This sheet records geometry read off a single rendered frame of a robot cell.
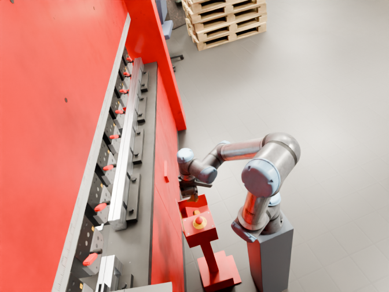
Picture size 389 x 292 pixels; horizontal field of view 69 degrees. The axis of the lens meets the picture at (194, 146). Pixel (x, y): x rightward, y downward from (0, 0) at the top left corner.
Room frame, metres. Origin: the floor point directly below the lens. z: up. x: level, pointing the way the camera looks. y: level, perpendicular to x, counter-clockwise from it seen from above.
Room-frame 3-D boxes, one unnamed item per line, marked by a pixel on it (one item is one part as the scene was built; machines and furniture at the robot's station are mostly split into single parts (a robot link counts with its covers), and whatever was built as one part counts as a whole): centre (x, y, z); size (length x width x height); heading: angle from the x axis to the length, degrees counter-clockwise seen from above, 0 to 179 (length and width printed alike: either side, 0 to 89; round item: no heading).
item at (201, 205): (0.85, 0.09, 0.75); 0.20 x 0.16 x 0.18; 3
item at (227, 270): (0.85, 0.06, 0.06); 0.25 x 0.20 x 0.12; 93
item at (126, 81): (1.76, 0.36, 1.20); 0.15 x 0.09 x 0.17; 174
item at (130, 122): (1.65, 0.37, 0.92); 1.68 x 0.06 x 0.10; 174
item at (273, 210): (0.71, -0.25, 0.94); 0.13 x 0.12 x 0.14; 128
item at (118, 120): (1.36, 0.40, 1.20); 0.15 x 0.09 x 0.17; 174
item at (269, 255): (0.72, -0.25, 0.39); 0.18 x 0.18 x 0.78; 9
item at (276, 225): (0.72, -0.25, 0.82); 0.15 x 0.15 x 0.10
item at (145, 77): (2.18, 0.26, 0.89); 0.30 x 0.05 x 0.03; 174
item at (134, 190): (0.99, 0.38, 0.89); 0.30 x 0.05 x 0.03; 174
